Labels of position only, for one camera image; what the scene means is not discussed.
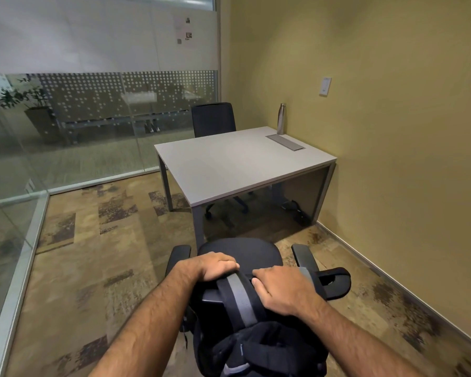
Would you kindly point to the person's left hand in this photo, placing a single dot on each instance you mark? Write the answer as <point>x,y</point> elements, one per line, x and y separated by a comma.
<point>214,265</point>

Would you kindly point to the steel water bottle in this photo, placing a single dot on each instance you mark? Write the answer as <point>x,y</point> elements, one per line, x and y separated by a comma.
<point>281,119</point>

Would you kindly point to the black mesh-back office chair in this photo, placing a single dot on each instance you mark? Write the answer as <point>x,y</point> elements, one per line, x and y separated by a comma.
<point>214,118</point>

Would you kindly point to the dotted glass partition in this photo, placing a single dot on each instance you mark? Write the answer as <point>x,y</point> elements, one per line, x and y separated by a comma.
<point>102,94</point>

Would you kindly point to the person's right hand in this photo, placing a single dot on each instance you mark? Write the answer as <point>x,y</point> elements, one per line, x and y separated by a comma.
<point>288,290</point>

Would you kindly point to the person's left fingers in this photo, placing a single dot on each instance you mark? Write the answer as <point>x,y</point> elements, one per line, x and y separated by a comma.
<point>228,265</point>

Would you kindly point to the paper notices on glass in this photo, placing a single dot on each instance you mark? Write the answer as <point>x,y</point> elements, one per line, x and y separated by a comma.
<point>183,29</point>

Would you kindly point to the person's left forearm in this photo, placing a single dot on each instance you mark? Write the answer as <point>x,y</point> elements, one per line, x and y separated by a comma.
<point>149,321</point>

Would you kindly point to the person's right thumb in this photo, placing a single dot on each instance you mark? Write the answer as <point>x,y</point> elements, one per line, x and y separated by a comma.
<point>259,288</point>

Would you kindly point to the white wall control panel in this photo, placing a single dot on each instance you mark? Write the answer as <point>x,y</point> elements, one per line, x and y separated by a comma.
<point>325,86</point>

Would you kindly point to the person's right forearm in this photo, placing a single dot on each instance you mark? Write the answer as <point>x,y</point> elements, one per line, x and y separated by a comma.
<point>357,341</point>

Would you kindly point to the black office chair with armrests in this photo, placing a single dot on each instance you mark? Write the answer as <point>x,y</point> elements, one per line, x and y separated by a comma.
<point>241,253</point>

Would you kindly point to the potted green plant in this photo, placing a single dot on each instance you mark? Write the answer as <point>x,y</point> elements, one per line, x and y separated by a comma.
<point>31,105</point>

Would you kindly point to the grey office table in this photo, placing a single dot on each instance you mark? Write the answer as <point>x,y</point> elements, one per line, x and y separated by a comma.
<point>235,164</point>

